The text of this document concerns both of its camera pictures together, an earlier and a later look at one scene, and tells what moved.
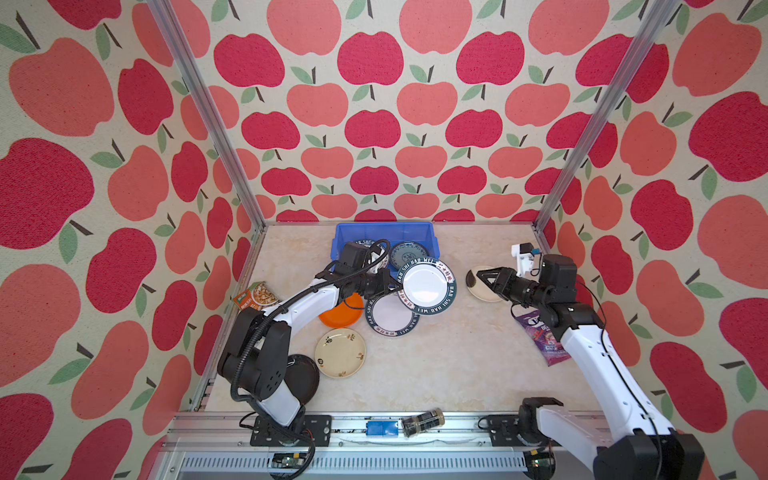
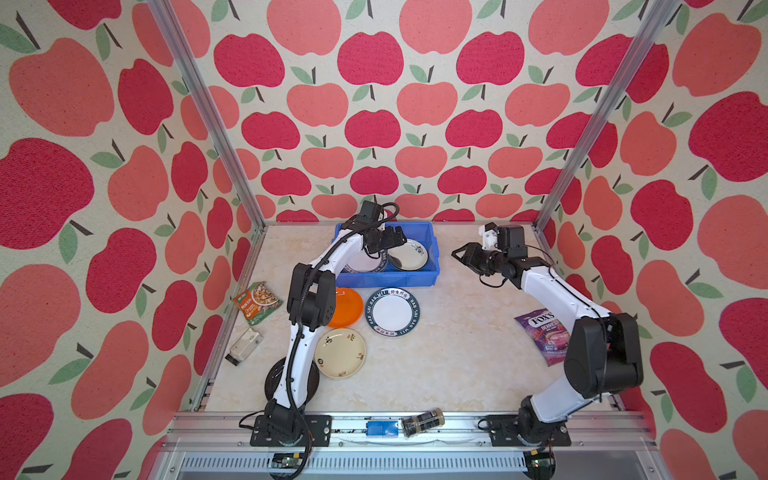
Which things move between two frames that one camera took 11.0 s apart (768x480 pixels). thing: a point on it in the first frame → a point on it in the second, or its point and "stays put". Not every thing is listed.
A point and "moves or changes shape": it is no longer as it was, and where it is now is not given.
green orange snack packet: x=257 y=295 stays put
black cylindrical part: x=414 y=424 stays put
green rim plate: x=387 y=316 stays put
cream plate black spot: x=478 y=287 → x=409 y=256
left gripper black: x=384 y=278 → x=389 y=243
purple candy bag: x=547 y=343 stays put
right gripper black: x=504 y=283 → x=471 y=255
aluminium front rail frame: x=218 y=446 stays put
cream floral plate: x=340 y=353 stays put
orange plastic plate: x=345 y=313 stays put
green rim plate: x=429 y=286 moves or changes shape
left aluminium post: x=220 y=125 stays put
